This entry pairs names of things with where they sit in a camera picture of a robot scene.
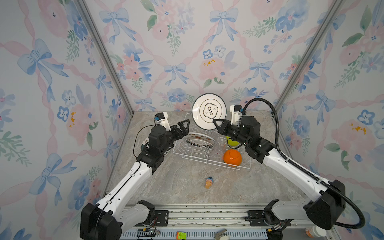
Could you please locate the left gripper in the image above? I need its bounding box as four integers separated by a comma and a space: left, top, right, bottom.
160, 119, 188, 157

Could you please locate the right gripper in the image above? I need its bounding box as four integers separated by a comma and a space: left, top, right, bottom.
213, 119, 251, 150

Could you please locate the plate with fruit pattern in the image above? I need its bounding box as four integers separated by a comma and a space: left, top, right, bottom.
185, 132, 215, 149

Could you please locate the white wire dish rack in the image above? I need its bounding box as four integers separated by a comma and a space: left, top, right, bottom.
173, 113, 251, 170

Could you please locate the white plate black flower outline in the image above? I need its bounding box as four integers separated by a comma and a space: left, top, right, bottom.
192, 93, 227, 131

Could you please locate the white plate green red rim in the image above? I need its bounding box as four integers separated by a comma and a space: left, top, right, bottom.
141, 138, 149, 151

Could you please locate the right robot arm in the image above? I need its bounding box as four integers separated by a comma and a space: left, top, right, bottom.
213, 116, 346, 230

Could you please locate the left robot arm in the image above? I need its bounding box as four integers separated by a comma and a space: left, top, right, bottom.
80, 120, 190, 240

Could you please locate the clear glass cup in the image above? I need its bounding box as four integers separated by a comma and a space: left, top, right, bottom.
216, 136, 227, 146

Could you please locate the green bowl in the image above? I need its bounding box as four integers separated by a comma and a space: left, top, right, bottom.
226, 137, 241, 148

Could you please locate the orange bowl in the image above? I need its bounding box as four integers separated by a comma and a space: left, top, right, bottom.
223, 149, 242, 166

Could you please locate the small ice cream toy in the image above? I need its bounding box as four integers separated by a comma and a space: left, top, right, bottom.
205, 177, 214, 189

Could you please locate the rubiks cube toy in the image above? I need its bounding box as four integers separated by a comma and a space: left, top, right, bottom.
176, 232, 188, 240

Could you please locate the white lidded jar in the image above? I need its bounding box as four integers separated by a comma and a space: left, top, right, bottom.
305, 226, 327, 238

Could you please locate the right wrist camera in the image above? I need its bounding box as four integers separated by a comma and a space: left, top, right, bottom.
230, 105, 243, 127

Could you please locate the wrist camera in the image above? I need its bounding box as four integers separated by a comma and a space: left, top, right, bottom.
230, 105, 243, 127
155, 112, 171, 132

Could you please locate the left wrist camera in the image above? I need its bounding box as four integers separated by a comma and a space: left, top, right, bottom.
155, 112, 171, 132

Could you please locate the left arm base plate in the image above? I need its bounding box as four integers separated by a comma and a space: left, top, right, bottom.
131, 209, 169, 227

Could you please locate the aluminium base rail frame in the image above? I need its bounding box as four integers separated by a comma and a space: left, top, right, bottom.
119, 205, 339, 240

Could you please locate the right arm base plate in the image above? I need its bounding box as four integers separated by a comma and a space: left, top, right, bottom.
247, 209, 291, 227

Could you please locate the black corrugated cable conduit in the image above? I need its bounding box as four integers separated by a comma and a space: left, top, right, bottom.
242, 97, 366, 230

